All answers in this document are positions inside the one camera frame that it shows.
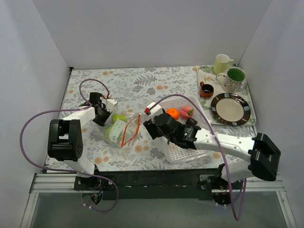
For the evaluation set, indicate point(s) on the fake peach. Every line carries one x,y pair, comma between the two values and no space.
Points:
186,112

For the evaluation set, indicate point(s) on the green floral mug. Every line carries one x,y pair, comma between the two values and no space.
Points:
231,80

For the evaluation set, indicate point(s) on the fake green pear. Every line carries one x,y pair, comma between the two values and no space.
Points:
121,117

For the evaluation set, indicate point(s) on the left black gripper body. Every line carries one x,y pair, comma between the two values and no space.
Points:
102,116

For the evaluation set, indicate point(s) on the small brown cup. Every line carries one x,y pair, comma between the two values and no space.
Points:
206,90

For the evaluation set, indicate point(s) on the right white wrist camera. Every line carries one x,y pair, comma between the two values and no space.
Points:
153,111

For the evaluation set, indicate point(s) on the striped rim plate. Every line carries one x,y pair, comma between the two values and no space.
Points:
230,109

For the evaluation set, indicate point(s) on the aluminium frame rail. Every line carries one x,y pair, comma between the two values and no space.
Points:
152,199

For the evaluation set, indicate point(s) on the fake orange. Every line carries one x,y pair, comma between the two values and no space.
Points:
174,113

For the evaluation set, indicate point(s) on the floral serving tray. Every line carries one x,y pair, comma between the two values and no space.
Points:
205,74

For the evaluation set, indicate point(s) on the fake green cabbage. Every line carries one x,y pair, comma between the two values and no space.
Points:
113,134

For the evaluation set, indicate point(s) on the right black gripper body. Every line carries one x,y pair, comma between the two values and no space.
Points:
152,129

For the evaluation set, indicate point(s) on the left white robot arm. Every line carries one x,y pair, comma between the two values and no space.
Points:
65,141

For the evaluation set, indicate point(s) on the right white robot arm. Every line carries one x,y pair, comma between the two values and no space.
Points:
259,155

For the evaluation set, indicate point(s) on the pale yellow mug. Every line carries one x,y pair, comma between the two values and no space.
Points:
222,62

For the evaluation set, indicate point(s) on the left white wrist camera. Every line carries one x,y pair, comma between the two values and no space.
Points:
110,105

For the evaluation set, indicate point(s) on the fake dark plum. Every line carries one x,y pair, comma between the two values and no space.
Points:
191,121

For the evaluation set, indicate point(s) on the clear zip top bag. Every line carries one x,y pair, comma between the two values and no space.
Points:
121,128

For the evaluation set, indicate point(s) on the floral table mat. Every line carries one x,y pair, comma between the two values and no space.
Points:
134,89

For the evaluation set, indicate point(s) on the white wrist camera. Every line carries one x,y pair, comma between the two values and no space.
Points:
110,105
153,111

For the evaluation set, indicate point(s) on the white plastic basket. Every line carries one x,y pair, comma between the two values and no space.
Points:
174,153

